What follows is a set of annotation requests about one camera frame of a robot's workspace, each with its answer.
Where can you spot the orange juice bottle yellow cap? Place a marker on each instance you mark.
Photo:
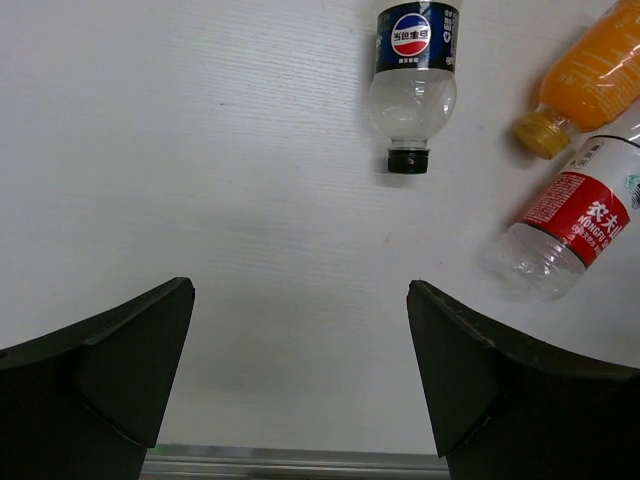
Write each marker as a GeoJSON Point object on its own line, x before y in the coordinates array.
{"type": "Point", "coordinates": [590, 86]}

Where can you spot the aluminium table edge rail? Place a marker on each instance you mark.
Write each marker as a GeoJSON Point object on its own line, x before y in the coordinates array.
{"type": "Point", "coordinates": [210, 462]}

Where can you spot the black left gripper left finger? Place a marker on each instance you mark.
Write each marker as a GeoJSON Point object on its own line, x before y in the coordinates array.
{"type": "Point", "coordinates": [87, 401]}

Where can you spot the Pepsi bottle black cap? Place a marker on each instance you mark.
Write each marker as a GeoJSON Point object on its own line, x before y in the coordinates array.
{"type": "Point", "coordinates": [414, 90]}

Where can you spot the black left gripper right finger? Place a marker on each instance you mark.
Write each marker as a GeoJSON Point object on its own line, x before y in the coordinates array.
{"type": "Point", "coordinates": [505, 405]}

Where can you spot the red label water bottle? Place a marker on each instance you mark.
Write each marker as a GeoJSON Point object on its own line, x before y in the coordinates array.
{"type": "Point", "coordinates": [557, 238]}

